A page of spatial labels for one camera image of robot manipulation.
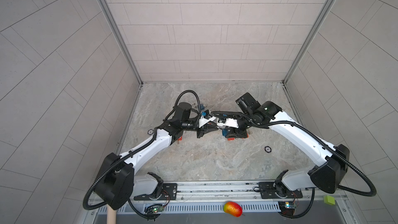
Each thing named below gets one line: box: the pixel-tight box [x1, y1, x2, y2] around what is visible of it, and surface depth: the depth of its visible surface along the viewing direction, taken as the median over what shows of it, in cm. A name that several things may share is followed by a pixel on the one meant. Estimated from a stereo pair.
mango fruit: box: [223, 201, 244, 218], surface depth 66 cm
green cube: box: [323, 194, 336, 206], surface depth 68 cm
